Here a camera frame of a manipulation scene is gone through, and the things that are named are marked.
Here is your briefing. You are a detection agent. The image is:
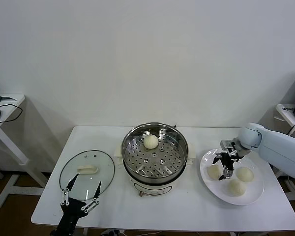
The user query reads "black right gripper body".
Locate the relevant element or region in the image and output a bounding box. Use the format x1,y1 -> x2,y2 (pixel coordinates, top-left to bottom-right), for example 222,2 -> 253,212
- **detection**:
222,147 -> 239,171

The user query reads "white side table with cable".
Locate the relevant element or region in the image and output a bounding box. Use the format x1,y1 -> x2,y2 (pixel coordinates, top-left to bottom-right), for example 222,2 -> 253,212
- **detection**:
0,94 -> 49,209

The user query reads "thin black looped cable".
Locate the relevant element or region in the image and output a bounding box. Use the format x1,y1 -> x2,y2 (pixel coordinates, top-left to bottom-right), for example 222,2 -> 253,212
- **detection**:
0,104 -> 24,125

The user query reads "large white plate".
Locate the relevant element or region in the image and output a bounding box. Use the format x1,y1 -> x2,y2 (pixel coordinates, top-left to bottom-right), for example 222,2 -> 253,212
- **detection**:
200,148 -> 265,206

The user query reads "white side table with laptop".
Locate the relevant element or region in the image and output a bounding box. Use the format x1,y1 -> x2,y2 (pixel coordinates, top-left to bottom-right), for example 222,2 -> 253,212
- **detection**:
274,103 -> 295,209

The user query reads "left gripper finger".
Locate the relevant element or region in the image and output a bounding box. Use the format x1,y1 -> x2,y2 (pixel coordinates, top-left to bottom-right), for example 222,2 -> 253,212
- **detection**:
81,181 -> 103,214
60,173 -> 80,206

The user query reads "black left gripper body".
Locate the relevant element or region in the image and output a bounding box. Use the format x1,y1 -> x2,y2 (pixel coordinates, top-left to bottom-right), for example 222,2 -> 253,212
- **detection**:
56,198 -> 89,231

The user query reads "round glass pot lid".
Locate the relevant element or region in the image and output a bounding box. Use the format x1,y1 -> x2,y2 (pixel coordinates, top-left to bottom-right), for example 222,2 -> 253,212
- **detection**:
59,149 -> 116,201

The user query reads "steel steamer pot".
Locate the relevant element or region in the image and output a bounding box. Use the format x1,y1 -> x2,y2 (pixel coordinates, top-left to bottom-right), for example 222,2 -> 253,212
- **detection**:
114,141 -> 196,197

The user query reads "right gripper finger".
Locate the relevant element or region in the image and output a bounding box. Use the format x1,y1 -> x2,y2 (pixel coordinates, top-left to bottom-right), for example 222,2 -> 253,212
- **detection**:
212,151 -> 229,166
218,163 -> 236,182

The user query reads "white steamed baozi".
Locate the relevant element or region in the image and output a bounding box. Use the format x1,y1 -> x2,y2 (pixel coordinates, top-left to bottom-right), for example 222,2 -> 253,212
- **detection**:
236,167 -> 254,183
207,165 -> 223,181
227,179 -> 246,197
143,134 -> 159,150

